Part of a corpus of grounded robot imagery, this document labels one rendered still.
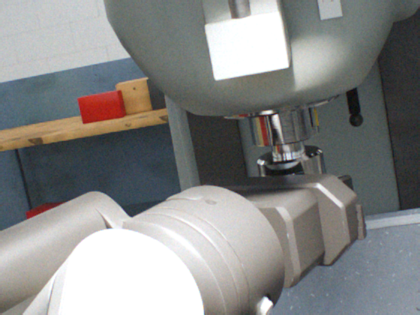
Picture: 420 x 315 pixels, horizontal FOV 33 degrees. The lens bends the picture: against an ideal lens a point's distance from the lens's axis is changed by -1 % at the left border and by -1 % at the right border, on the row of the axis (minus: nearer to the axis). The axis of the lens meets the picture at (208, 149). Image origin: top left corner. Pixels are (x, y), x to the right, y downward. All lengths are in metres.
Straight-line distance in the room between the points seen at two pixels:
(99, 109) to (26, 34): 0.99
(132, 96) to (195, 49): 3.98
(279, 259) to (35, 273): 0.14
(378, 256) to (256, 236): 0.52
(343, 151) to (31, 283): 0.61
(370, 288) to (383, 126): 0.20
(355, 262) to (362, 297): 0.04
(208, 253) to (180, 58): 0.12
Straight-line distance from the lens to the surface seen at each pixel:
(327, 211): 0.45
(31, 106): 5.16
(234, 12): 0.38
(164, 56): 0.43
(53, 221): 0.36
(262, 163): 0.50
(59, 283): 0.30
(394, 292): 0.90
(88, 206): 0.38
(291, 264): 0.43
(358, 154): 0.90
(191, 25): 0.42
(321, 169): 0.51
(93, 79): 4.98
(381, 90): 0.88
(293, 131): 0.49
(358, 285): 0.90
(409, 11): 0.61
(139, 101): 4.40
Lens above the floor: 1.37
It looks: 10 degrees down
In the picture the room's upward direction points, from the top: 11 degrees counter-clockwise
